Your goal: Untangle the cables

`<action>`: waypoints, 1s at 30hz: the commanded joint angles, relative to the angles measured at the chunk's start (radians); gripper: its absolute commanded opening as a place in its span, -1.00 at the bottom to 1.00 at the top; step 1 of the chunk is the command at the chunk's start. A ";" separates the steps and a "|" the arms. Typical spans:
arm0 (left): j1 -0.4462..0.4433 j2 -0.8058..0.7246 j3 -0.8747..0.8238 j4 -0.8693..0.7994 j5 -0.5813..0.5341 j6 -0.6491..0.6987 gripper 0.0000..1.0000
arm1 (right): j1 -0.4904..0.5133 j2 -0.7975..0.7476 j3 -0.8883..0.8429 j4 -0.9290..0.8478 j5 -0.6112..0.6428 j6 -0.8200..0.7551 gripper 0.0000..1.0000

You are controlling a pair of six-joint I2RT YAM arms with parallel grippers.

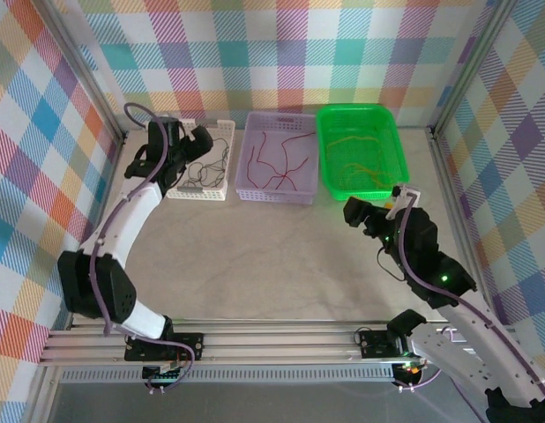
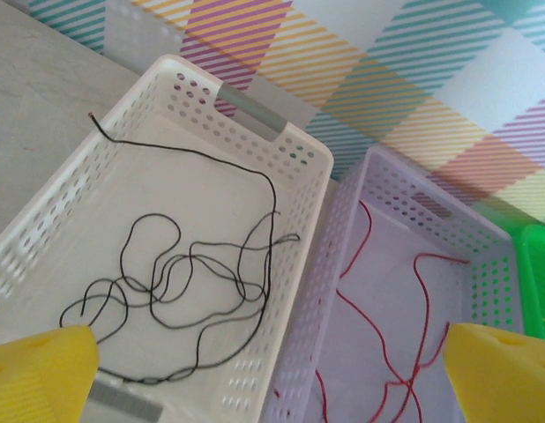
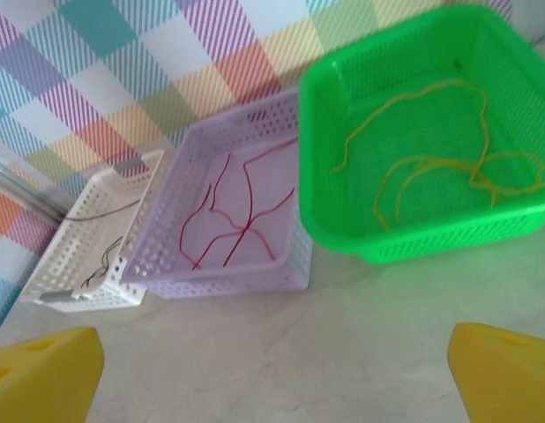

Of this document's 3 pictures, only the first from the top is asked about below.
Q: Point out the purple plastic basket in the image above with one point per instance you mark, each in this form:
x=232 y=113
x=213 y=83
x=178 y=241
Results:
x=272 y=196

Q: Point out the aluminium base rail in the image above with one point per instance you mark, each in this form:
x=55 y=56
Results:
x=277 y=343

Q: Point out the green plastic basket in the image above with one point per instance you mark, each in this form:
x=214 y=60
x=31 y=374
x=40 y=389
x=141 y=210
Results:
x=356 y=119

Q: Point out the small controller board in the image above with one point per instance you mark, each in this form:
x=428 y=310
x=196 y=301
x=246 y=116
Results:
x=162 y=373
x=409 y=370

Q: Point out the white plastic basket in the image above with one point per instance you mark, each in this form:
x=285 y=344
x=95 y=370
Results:
x=213 y=194

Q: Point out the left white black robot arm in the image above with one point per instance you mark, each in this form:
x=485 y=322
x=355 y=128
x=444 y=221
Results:
x=122 y=220

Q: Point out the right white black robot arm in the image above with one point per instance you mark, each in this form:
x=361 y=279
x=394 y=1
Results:
x=453 y=361

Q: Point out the black circuit board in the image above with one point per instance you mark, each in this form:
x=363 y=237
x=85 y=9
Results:
x=189 y=346
x=373 y=344

